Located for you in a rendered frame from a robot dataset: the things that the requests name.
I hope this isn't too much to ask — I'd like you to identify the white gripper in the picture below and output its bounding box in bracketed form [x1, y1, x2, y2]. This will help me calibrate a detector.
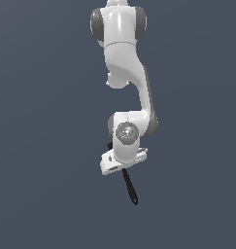
[100, 147, 149, 176]

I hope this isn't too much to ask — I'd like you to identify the thin black stick object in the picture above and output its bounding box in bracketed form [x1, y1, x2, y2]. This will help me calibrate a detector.
[106, 141, 139, 206]

